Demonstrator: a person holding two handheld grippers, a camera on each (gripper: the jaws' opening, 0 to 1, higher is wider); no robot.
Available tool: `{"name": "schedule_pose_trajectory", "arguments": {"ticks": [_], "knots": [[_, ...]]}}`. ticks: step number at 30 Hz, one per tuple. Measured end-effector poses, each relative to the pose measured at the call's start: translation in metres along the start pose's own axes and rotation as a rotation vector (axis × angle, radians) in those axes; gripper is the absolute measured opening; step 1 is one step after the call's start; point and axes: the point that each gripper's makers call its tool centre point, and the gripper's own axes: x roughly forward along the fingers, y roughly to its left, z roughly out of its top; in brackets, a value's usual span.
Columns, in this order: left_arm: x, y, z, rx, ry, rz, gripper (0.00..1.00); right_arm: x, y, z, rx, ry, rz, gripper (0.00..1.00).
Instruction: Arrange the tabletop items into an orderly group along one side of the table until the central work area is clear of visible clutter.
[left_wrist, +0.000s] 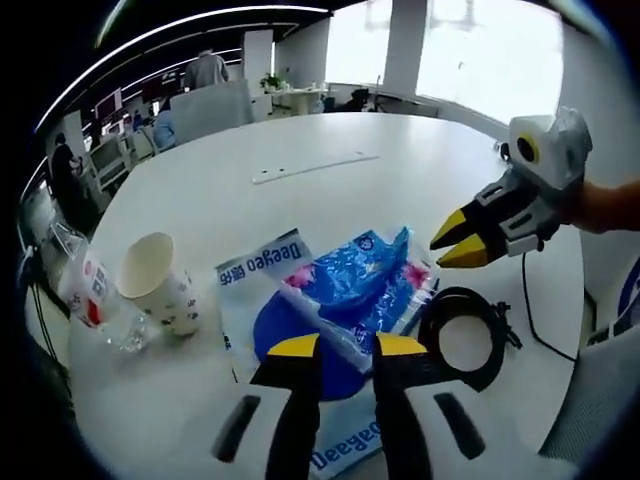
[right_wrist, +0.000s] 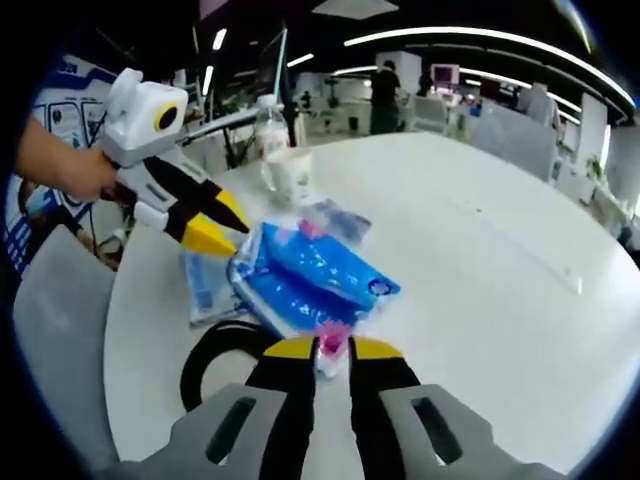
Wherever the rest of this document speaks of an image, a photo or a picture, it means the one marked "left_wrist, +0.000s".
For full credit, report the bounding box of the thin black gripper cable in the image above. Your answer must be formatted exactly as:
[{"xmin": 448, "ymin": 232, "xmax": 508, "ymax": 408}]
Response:
[{"xmin": 519, "ymin": 249, "xmax": 582, "ymax": 362}]

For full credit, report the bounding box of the white table cable cover plate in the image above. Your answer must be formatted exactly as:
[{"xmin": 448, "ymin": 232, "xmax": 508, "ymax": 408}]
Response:
[{"xmin": 252, "ymin": 153, "xmax": 380, "ymax": 186}]

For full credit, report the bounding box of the clear plastic water bottle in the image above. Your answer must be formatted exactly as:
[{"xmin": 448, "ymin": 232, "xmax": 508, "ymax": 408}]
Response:
[{"xmin": 52, "ymin": 224, "xmax": 151, "ymax": 355}]

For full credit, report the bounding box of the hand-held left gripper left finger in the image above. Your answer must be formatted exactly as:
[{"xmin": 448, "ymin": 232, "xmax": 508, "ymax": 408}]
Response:
[{"xmin": 194, "ymin": 333, "xmax": 322, "ymax": 480}]

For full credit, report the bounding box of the blue plastic tissue packet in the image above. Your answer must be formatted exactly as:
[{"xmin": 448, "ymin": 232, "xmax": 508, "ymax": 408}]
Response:
[{"xmin": 278, "ymin": 224, "xmax": 433, "ymax": 372}]

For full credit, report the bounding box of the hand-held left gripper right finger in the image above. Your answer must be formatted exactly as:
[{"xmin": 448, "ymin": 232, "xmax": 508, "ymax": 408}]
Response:
[{"xmin": 372, "ymin": 333, "xmax": 512, "ymax": 480}]

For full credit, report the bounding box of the white mesh-back office chair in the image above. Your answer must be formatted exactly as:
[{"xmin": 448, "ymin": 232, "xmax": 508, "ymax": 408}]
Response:
[{"xmin": 89, "ymin": 137, "xmax": 134, "ymax": 190}]

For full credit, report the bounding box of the wet wipes pack blue lid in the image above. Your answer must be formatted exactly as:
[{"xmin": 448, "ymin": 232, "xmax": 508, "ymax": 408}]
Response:
[{"xmin": 215, "ymin": 228, "xmax": 437, "ymax": 474}]

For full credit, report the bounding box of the grey mesh chair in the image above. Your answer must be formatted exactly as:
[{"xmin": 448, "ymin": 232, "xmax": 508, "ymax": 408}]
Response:
[{"xmin": 538, "ymin": 319, "xmax": 640, "ymax": 467}]

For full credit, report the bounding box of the white paper cup green print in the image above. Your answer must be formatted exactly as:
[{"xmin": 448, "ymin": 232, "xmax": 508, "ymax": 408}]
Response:
[{"xmin": 121, "ymin": 232, "xmax": 203, "ymax": 338}]

